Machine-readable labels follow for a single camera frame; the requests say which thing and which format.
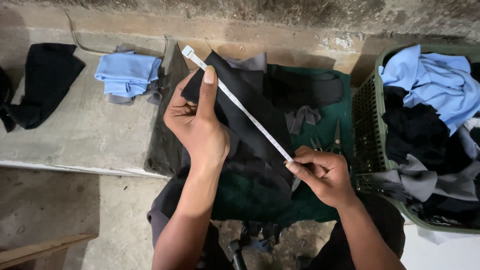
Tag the person's right hand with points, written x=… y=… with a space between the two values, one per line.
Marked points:
x=324 y=176

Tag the person's left hand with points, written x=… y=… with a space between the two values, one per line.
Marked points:
x=195 y=123

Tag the white measuring tape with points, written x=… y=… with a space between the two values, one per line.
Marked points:
x=240 y=107

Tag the black fabric strip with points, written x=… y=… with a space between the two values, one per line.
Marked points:
x=247 y=112

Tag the green cloth mat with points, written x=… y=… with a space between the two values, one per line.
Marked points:
x=307 y=150

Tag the black scissors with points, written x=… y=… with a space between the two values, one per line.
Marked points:
x=332 y=144

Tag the grey fabric scrap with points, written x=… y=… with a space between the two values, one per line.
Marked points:
x=302 y=118

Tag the green plastic laundry basket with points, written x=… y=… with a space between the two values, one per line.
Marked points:
x=369 y=131

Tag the grey fabric piece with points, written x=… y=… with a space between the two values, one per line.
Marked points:
x=249 y=62

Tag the folded light blue fabric pile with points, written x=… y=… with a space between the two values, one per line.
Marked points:
x=127 y=73

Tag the black fabric band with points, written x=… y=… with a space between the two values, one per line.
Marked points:
x=305 y=88

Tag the black folded fabric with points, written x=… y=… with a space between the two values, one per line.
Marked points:
x=39 y=84

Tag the wooden plank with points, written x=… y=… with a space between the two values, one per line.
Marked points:
x=41 y=249

